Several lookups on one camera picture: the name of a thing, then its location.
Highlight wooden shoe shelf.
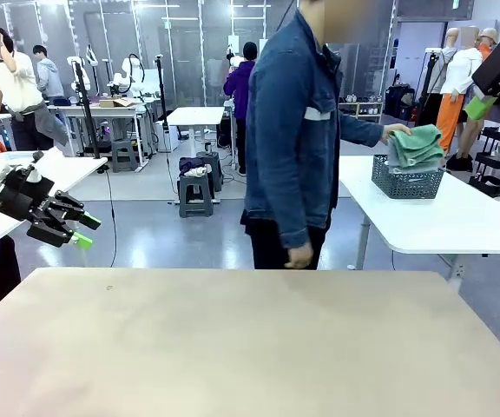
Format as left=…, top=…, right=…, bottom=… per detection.
left=339, top=100, right=385, bottom=125

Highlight person in purple hoodie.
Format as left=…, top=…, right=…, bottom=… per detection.
left=222, top=42, right=260, bottom=177

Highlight person right hand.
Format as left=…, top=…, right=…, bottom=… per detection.
left=285, top=243, right=314, bottom=269

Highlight person in denim jacket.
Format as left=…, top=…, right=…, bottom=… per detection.
left=240, top=0, right=362, bottom=270

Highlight white lab desk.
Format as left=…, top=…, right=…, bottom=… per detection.
left=89, top=103, right=152, bottom=169

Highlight mannequin in white top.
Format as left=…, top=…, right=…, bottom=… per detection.
left=431, top=24, right=484, bottom=162

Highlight person right forearm denim sleeve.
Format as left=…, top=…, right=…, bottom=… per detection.
left=271, top=190, right=312, bottom=251

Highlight black stand pole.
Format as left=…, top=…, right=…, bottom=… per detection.
left=154, top=55, right=171, bottom=131

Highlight grey plastic mesh basket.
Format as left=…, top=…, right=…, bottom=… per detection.
left=371, top=155, right=445, bottom=200

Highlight grey plastic stool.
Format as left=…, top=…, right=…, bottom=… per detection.
left=110, top=139, right=141, bottom=173
left=178, top=173, right=215, bottom=218

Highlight black luggage bags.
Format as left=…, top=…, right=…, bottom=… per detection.
left=384, top=84, right=417, bottom=122

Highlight person in grey hoodie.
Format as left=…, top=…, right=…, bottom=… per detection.
left=32, top=44, right=67, bottom=108

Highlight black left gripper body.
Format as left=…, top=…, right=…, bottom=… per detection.
left=0, top=167, right=60, bottom=222

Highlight white cabinet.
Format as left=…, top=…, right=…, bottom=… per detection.
left=154, top=120, right=180, bottom=153

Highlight white standing desk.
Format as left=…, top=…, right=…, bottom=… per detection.
left=166, top=106, right=226, bottom=205

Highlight mannequin in orange shirt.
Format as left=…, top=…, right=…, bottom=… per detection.
left=475, top=27, right=500, bottom=62

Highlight cardboard box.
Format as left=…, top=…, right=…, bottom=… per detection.
left=98, top=97, right=141, bottom=109

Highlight green towel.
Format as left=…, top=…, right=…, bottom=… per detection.
left=387, top=124, right=446, bottom=169

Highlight dark and beige clothes heap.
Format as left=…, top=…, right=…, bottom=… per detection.
left=178, top=156, right=210, bottom=179

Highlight mannequin in grey vest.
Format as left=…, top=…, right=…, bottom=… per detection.
left=410, top=27, right=459, bottom=129

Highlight person in white shirt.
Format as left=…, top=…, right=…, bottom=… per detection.
left=0, top=28, right=69, bottom=152

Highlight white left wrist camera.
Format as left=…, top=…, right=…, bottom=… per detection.
left=27, top=150, right=45, bottom=182

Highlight dark grey stool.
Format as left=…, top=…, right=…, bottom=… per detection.
left=195, top=150, right=224, bottom=193

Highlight person left hand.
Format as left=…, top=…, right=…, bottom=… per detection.
left=380, top=124, right=413, bottom=144

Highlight black tripod pole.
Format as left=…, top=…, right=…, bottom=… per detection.
left=72, top=60, right=102, bottom=160

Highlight person left forearm denim sleeve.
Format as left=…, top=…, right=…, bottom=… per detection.
left=339, top=110, right=385, bottom=147

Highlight black utility cart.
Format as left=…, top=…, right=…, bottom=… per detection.
left=469, top=125, right=500, bottom=199

